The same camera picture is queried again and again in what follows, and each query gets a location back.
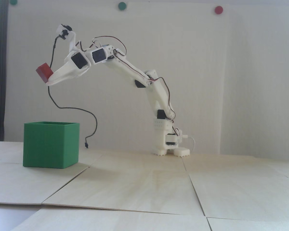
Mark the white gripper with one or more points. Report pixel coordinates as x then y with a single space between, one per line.
71 68

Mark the red block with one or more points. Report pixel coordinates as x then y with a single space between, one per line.
43 72

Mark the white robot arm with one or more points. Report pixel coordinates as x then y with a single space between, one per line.
159 96

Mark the green box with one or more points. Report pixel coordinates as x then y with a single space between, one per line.
50 144

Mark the green round magnet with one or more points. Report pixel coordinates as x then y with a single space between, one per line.
13 2
122 6

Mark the red round magnet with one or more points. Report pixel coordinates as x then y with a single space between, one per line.
218 9

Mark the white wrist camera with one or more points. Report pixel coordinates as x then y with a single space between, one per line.
62 30

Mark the black window frame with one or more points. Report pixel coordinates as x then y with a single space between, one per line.
1 72

